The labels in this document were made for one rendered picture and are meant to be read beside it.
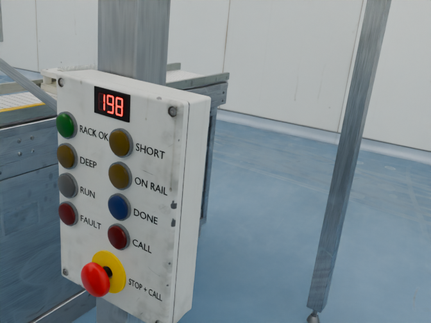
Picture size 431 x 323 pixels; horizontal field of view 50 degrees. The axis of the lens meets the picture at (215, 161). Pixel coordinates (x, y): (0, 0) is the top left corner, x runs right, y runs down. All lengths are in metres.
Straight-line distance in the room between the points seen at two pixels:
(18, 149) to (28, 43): 4.67
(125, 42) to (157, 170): 0.16
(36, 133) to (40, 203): 0.25
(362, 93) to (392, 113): 2.66
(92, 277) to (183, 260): 0.10
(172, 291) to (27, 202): 1.00
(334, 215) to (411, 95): 2.61
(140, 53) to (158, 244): 0.21
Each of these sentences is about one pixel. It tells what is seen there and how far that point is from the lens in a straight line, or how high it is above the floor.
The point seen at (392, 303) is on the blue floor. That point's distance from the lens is 2.20.
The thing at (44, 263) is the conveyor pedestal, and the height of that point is 0.31.
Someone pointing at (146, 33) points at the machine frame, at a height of 1.13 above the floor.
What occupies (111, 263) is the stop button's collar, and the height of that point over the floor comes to 0.88.
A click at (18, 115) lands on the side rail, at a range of 1.30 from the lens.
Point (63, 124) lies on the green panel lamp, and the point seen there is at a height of 1.03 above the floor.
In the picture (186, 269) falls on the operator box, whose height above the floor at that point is 0.89.
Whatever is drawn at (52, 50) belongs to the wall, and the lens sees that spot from 5.71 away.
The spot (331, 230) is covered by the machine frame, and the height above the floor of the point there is 0.42.
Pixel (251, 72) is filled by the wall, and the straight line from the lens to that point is 4.42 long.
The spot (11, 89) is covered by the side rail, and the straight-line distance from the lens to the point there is 1.61.
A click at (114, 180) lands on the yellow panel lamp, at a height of 0.99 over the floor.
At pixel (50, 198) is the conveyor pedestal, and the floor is 0.53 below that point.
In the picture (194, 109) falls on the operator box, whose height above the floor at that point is 1.08.
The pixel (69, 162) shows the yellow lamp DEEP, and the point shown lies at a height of 0.99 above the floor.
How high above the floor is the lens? 1.18
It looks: 20 degrees down
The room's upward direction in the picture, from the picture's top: 6 degrees clockwise
